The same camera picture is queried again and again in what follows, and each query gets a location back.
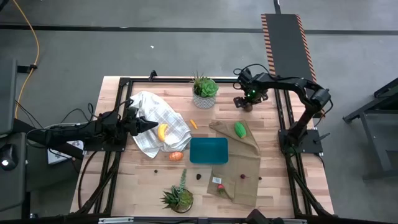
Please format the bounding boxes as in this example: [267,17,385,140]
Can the white plaid dish towel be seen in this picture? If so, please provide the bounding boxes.
[129,90,193,159]

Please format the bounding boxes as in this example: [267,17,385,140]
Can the black metal rig frame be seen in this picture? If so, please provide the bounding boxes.
[70,70,335,218]

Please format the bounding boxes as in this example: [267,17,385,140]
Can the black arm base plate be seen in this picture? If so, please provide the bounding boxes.
[278,129,324,155]
[82,136,127,153]

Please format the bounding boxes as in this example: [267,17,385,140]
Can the blue tupperware container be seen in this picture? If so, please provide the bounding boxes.
[189,137,229,165]

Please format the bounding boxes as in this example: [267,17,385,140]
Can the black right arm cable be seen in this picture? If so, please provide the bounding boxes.
[233,63,272,91]

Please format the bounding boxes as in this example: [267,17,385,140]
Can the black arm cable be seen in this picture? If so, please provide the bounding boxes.
[233,63,272,91]
[58,98,135,125]

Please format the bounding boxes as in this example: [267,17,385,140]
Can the black desk support beam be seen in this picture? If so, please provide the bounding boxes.
[12,118,85,160]

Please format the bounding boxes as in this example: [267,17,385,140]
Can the yellow floor cable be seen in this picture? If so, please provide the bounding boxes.
[11,0,40,121]

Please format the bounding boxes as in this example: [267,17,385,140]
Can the black metal cart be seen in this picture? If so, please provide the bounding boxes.
[343,77,398,181]

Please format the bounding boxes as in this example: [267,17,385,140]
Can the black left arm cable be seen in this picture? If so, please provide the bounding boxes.
[58,98,135,125]

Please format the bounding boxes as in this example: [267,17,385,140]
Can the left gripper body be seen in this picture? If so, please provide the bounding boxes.
[121,116,144,137]

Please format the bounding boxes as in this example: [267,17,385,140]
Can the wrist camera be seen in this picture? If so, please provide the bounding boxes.
[245,86,262,102]
[125,106,140,119]

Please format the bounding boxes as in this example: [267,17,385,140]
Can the black computer mouse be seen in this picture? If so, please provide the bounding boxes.
[0,143,19,171]

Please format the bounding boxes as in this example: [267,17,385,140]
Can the red toy strawberry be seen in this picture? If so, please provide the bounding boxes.
[216,183,233,200]

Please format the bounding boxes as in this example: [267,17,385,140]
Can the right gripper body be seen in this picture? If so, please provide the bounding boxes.
[235,70,270,103]

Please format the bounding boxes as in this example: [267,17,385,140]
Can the green ribbed toy vegetable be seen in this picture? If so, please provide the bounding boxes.
[234,121,248,139]

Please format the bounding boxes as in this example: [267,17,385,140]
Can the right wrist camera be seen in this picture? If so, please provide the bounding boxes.
[245,86,262,102]

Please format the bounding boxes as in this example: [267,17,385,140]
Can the succulent in white patterned pot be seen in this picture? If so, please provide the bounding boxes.
[190,70,220,110]

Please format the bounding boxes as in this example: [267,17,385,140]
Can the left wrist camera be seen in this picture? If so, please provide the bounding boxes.
[125,106,140,119]

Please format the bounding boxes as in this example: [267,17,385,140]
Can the black orange-striped floor ramp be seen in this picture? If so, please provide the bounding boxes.
[260,12,318,85]

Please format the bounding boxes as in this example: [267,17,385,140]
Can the white printed box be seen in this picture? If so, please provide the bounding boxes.
[47,139,85,165]

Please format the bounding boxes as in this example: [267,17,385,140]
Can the olive tan cloth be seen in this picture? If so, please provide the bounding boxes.
[206,119,262,208]

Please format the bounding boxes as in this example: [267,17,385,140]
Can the yellow toy banana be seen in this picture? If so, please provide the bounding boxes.
[157,123,169,142]

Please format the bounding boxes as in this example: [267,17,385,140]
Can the succulents in black pot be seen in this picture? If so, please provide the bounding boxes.
[160,167,195,214]

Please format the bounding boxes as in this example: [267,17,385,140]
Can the gray desk panel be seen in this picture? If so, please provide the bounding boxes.
[0,132,27,212]
[0,58,18,135]

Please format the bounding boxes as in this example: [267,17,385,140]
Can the dark brown cable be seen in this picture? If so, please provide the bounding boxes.
[77,151,98,210]

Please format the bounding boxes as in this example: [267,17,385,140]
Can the silver metal bracket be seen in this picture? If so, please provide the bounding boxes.
[98,217,134,224]

